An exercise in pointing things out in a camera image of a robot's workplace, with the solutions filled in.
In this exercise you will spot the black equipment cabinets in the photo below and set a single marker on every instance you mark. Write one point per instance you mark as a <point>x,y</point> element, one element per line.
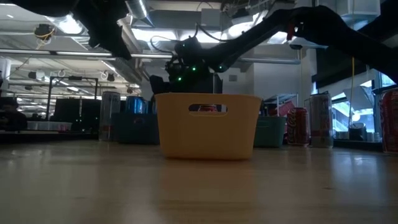
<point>81,112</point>

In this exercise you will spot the grey ceiling junction box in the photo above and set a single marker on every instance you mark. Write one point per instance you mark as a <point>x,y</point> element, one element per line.
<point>211,18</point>

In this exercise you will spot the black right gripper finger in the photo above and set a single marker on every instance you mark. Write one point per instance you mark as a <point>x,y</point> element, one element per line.
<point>159,84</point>

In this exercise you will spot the black aluminium frame rail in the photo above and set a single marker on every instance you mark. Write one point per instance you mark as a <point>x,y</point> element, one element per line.
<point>357,144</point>
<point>46,137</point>

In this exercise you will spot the ceiling light panel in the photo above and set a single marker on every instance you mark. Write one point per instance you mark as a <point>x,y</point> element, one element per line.
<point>155,34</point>

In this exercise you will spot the clear plastic storage tub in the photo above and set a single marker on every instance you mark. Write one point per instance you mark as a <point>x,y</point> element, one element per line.
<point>49,125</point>

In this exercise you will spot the person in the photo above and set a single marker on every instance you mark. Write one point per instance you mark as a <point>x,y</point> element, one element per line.
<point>11,118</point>

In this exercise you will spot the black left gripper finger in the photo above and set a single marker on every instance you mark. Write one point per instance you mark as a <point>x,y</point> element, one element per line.
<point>116,46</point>

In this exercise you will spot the silver Celsius drink can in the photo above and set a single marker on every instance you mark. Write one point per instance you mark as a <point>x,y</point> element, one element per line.
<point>321,121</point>
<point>109,115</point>

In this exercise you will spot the yellow plastic bin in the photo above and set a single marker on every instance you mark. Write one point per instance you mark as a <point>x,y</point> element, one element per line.
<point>208,137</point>

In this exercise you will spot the dark cylindrical container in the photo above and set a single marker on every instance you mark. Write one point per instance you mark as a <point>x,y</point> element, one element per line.
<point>357,132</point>

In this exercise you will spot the silver ventilation duct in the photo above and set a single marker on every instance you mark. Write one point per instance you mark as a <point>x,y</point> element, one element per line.
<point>138,9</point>

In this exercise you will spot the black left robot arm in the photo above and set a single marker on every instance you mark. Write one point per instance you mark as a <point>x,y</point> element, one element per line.
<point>46,6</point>

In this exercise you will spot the black metal frame stand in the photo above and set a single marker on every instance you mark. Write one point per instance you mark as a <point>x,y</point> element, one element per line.
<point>48,96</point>

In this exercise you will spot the grey horizontal ceiling pipe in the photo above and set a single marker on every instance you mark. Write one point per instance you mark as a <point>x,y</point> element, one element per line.
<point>77,53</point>

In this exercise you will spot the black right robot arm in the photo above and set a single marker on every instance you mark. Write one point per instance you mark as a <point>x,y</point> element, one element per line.
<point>342,34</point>

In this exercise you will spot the teal plastic bin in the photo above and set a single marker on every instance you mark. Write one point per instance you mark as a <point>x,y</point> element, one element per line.
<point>269,132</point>

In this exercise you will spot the blue-grey plastic bin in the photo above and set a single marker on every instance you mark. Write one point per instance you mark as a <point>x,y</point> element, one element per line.
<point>136,130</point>

